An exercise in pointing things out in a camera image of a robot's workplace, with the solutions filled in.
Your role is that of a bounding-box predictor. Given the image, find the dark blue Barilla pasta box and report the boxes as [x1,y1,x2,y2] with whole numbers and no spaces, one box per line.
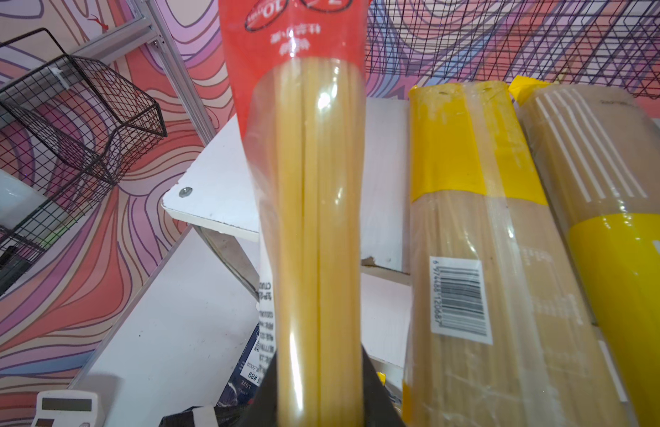
[216,326,264,407]

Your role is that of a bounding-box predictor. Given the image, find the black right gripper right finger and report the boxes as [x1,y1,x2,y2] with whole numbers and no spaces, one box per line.
[362,349,405,427]

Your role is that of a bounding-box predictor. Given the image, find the black wire basket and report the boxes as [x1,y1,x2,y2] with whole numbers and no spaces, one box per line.
[366,1,660,99]
[0,28,167,299]

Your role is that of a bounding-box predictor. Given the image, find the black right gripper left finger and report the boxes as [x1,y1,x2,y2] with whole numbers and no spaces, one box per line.
[236,353,278,427]

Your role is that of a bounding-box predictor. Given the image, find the red spaghetti pack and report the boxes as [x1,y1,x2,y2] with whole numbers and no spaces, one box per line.
[219,1,368,426]

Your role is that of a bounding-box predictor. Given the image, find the black wire basket left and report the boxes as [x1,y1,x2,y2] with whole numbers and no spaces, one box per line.
[0,28,167,299]

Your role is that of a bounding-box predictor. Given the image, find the white calculator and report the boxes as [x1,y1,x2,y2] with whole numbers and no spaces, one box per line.
[31,389,105,427]

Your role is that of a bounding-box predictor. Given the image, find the white two-tier shelf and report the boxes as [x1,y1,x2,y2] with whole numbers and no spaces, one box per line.
[161,95,414,300]

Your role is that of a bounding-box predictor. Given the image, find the yellow Pastatime spaghetti pack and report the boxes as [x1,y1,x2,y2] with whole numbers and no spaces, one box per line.
[510,77,660,426]

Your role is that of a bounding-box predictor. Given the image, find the black wire basket rear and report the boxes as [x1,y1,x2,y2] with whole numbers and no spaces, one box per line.
[366,1,660,99]

